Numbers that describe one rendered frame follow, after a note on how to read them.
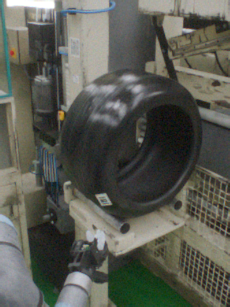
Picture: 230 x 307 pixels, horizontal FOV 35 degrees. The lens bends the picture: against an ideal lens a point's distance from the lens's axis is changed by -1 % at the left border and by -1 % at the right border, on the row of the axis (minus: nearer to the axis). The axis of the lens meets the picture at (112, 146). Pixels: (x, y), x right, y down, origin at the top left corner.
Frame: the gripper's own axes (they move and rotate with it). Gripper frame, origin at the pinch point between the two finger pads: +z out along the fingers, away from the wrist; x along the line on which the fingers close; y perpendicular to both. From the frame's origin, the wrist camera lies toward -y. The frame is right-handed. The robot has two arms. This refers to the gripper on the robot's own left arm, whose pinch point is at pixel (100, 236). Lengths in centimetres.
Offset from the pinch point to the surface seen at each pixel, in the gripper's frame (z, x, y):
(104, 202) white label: 12.9, 0.8, 3.9
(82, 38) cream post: 54, 1, 54
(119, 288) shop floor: 64, 46, -99
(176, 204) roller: 36.4, -16.8, -19.4
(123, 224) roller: 16.4, -0.7, -9.8
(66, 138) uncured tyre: 23.2, 9.4, 26.7
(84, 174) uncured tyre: 13.2, 3.3, 16.4
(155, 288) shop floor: 69, 25, -107
